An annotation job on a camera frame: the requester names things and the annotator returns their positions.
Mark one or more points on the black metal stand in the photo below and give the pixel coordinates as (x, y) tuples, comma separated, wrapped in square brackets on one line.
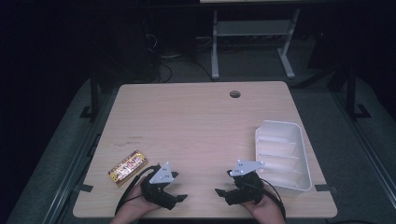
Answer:
[(351, 93), (93, 96)]

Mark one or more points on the yellow snack packet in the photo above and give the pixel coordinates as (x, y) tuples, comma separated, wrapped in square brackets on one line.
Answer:
[(128, 168)]

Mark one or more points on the white metal stand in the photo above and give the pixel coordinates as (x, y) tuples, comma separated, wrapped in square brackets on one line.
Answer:
[(252, 28)]

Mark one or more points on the person's right hand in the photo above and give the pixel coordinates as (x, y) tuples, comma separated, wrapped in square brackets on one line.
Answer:
[(267, 210)]

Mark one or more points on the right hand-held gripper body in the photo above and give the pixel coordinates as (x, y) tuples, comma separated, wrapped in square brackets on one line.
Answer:
[(246, 186)]

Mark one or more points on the person's left hand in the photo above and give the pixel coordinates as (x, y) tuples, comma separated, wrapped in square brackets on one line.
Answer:
[(137, 202)]

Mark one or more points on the white plastic bin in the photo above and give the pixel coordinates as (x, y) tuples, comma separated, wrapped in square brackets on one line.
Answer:
[(281, 155)]

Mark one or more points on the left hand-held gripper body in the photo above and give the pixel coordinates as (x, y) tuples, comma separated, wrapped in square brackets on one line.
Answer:
[(160, 176)]

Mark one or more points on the black tape strip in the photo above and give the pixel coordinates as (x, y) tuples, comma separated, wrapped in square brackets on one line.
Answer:
[(85, 188), (323, 188)]

